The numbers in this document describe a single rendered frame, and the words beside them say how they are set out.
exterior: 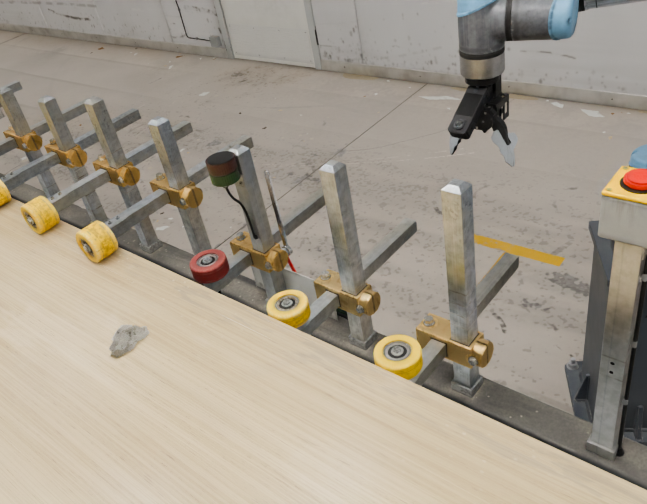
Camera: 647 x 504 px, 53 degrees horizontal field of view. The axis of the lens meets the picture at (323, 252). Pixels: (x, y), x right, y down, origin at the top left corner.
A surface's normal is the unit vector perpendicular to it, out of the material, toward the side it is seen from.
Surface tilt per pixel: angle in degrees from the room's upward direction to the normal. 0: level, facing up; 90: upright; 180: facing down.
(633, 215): 90
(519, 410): 0
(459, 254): 90
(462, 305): 90
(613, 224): 90
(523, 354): 0
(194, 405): 0
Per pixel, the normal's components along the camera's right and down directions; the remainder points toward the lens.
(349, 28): -0.61, 0.55
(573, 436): -0.17, -0.79
